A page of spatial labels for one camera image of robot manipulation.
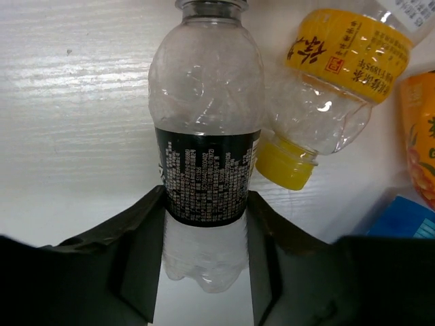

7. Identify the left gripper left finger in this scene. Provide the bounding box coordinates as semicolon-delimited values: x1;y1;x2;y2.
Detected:
1;186;165;325

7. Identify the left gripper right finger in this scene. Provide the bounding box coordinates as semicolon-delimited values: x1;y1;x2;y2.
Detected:
246;192;434;325

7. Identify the clear bottle black label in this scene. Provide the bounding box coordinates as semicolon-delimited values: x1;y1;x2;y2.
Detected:
148;1;265;293

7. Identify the clear bottle yellow label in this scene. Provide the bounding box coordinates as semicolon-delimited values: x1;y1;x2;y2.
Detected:
256;1;434;191

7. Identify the crushed bottle blue label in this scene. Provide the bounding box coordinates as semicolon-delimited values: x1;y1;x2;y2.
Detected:
366;196;434;240

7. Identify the orange juice bottle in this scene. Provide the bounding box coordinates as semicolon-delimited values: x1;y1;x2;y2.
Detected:
400;71;434;209

